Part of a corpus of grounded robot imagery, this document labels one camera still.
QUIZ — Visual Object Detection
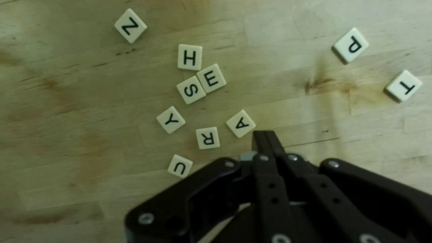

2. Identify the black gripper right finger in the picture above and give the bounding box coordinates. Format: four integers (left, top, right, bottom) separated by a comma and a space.
268, 129, 432, 243

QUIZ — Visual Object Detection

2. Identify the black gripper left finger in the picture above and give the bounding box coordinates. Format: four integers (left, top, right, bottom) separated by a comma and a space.
124, 129, 301, 243

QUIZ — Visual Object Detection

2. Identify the cream tile letter R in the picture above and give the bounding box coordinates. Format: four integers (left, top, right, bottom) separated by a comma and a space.
194, 125, 221, 151

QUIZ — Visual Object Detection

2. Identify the cream tile letter T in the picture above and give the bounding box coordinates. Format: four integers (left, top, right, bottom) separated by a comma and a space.
383, 67, 424, 104

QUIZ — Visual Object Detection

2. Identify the cream tile letter P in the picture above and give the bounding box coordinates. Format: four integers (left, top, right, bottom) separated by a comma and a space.
330, 25, 371, 65

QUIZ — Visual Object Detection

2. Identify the cream tile letter A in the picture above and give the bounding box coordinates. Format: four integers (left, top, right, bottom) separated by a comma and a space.
224, 108, 258, 139

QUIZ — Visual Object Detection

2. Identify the cream tile letter U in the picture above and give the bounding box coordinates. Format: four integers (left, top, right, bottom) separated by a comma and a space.
166, 152, 194, 179

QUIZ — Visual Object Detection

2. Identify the cream tile letter Y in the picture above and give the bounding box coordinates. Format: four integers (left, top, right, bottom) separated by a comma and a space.
155, 105, 187, 135

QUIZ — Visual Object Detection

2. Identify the cream tile letter S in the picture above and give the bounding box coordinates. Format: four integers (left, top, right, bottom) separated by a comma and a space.
175, 74, 208, 106

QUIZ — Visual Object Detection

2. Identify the cream tile letter E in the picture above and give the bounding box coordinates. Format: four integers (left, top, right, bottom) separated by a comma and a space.
194, 62, 228, 94

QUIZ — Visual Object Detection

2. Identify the cream tile letter H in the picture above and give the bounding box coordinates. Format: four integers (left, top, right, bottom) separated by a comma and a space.
175, 43, 204, 71

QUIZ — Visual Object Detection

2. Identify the cream tile letter N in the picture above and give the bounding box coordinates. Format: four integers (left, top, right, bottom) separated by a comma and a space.
113, 7, 148, 44

